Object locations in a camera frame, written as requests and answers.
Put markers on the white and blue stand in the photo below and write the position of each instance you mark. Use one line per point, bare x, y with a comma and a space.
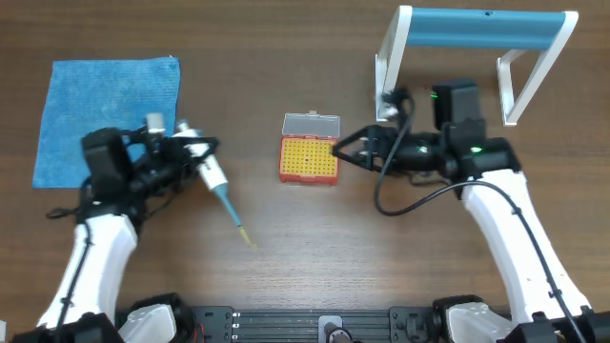
476, 29

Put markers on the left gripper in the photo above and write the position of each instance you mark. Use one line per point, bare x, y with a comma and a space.
159, 167

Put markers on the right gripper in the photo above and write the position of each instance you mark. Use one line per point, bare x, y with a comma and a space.
379, 148

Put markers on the red and yellow tip box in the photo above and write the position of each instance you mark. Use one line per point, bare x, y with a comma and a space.
309, 159

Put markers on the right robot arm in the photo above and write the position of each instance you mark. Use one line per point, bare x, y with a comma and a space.
505, 228

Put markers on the blue cloth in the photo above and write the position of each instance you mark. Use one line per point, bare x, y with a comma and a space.
95, 100

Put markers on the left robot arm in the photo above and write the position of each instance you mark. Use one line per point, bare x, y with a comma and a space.
97, 248

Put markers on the mounting rail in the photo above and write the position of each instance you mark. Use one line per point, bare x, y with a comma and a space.
295, 326

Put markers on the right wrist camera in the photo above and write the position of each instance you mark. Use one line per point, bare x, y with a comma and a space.
388, 106

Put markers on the white pipette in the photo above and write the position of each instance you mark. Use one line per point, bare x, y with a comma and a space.
213, 174

